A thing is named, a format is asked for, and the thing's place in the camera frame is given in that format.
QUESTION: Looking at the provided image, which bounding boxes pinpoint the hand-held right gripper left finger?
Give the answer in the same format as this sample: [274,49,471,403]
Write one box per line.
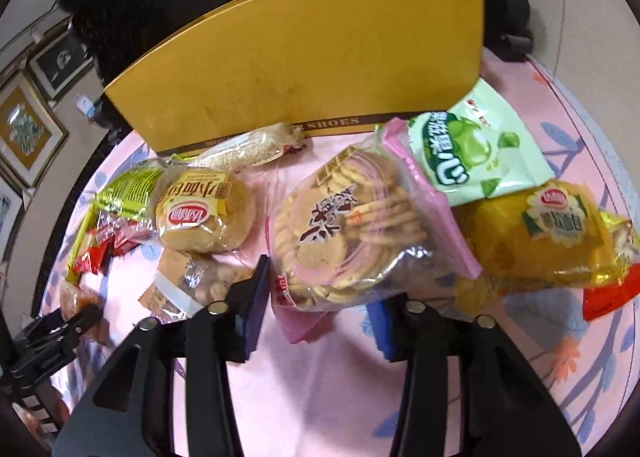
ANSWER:
[52,254,273,457]

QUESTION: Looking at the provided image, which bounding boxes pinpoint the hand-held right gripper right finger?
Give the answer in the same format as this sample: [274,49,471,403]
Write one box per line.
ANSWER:
[367,294,583,457]

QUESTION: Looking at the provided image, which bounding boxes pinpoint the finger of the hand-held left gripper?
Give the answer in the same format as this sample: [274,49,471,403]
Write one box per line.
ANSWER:
[10,304,103,383]

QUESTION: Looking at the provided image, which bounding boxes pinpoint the brown bread packet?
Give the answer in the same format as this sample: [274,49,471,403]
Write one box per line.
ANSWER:
[137,249,256,323]

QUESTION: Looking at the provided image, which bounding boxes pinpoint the pink round cracker bag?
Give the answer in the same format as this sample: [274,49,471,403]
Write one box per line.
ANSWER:
[267,117,483,345]

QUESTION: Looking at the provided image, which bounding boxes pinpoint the yellow bread packet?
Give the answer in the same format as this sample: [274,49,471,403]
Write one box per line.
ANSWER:
[452,180,636,300]

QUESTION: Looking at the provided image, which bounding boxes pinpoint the yellow cardboard box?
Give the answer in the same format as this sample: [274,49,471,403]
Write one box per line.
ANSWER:
[102,0,486,155]

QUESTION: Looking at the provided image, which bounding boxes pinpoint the orange cake packet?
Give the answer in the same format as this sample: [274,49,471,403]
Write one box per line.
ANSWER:
[59,282,103,338]

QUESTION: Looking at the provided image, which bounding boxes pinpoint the pink floral tablecloth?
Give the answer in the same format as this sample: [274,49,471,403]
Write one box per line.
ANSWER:
[37,52,640,457]

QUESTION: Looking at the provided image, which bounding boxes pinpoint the red long packet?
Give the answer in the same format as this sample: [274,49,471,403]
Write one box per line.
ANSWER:
[75,217,161,278]

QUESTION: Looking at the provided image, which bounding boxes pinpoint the small bread packet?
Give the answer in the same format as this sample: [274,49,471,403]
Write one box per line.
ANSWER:
[150,164,258,255]

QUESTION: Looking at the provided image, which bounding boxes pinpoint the framed grey picture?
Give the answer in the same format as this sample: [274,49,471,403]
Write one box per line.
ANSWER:
[0,177,26,263]

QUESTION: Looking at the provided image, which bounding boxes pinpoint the clear sesame bar packet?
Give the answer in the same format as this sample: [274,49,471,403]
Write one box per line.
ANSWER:
[195,122,308,173]

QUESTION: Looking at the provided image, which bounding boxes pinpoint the green snack packet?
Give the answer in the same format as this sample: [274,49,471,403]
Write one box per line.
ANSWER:
[92,160,173,228]

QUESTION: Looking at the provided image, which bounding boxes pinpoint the light green jelly packet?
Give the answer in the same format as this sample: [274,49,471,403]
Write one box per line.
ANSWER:
[407,80,556,208]

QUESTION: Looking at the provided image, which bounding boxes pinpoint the gold framed picture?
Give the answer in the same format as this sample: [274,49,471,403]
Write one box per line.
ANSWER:
[0,70,70,188]

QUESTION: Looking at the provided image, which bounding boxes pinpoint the red yellow snack packet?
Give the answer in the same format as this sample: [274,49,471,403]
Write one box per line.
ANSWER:
[582,210,640,323]

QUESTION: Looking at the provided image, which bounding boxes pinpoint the framed black picture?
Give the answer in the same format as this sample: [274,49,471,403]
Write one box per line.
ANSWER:
[27,30,96,100]

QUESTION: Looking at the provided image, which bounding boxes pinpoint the blue white wall note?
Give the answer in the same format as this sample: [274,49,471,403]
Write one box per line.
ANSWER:
[75,94,98,120]

